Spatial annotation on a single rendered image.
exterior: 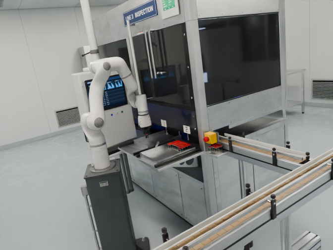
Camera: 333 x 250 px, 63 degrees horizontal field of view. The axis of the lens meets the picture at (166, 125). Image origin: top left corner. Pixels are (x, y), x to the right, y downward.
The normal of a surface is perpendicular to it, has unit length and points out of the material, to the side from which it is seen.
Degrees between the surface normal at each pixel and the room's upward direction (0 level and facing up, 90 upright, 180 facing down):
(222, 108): 90
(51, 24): 90
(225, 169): 90
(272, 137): 90
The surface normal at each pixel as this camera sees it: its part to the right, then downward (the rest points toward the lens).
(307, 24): -0.83, 0.25
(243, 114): 0.54, 0.15
